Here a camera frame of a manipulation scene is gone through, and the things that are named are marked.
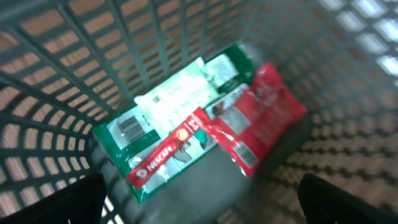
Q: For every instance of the red Nescafe stick sachet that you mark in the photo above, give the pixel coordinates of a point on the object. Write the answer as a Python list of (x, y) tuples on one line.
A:
[(167, 148)]

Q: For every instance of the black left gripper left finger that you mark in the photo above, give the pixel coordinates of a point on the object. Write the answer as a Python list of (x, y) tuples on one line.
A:
[(80, 202)]

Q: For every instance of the red snack packet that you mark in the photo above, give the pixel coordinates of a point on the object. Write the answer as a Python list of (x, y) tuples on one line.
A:
[(249, 128)]

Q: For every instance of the pale green wipes packet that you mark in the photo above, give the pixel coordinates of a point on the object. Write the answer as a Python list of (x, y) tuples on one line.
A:
[(167, 105)]

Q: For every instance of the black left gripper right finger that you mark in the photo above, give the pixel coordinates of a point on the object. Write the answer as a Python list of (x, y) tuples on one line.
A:
[(323, 202)]

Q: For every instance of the green snack packet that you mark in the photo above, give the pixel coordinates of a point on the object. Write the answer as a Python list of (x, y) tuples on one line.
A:
[(130, 137)]

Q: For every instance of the grey plastic shopping basket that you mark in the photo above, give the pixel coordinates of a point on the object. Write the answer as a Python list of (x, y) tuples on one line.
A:
[(67, 66)]

